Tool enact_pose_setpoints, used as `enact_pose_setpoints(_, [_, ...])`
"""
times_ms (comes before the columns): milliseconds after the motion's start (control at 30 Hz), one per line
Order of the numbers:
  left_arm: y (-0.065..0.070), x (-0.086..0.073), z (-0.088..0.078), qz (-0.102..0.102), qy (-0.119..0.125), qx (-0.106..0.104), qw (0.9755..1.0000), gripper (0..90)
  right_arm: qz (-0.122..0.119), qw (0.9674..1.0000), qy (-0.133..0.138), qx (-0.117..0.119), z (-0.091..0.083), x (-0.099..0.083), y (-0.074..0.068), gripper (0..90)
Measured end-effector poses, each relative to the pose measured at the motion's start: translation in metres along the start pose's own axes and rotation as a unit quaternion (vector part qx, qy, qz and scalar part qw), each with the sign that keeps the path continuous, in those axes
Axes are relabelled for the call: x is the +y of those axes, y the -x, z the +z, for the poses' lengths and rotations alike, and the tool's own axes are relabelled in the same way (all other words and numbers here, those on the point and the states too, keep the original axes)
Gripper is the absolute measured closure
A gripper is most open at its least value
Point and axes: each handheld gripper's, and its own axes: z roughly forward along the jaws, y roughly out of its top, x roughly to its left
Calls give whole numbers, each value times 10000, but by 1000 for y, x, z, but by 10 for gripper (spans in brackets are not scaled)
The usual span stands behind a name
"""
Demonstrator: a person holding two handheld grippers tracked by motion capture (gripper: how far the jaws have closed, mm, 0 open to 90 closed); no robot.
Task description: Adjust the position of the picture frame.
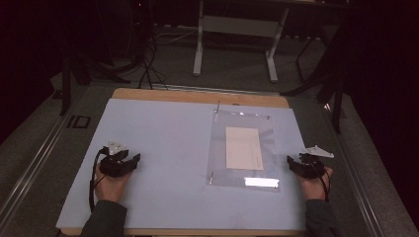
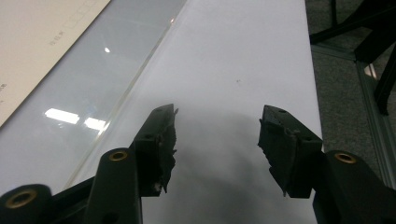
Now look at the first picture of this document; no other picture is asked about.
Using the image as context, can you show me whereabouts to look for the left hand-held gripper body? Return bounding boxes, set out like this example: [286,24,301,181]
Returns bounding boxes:
[99,140,132,179]

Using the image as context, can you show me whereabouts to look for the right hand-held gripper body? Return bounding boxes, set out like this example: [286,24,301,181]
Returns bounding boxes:
[297,145,335,181]

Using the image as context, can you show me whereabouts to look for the beige paper card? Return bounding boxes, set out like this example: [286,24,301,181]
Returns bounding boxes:
[224,125,265,172]

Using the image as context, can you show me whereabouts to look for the clear acrylic frame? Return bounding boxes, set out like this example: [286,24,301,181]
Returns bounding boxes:
[205,101,282,194]

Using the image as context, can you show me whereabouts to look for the person's right hand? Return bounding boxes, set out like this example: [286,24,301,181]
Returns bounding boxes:
[295,166,334,201]

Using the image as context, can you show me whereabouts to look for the person's left hand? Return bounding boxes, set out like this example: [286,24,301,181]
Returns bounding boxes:
[94,166,135,203]

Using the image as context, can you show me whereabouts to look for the pale blue paper sheet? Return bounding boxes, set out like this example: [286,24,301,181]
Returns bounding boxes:
[55,97,309,232]

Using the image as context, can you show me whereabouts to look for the black metal stand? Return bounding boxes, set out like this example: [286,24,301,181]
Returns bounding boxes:
[281,19,351,135]
[58,48,132,117]

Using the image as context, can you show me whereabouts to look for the wooden table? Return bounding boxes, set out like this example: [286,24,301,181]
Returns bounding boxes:
[59,87,309,237]

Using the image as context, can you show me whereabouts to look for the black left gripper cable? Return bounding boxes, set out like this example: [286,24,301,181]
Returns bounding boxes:
[87,146,111,213]

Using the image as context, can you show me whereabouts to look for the metal floor rail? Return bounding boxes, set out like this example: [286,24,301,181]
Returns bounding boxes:
[0,87,87,226]
[322,103,387,237]

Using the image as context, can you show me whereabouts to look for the black floor cables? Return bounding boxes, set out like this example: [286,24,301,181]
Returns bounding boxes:
[137,39,170,91]

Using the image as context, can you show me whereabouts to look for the white desk frame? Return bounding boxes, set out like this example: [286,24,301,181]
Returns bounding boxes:
[192,0,292,84]

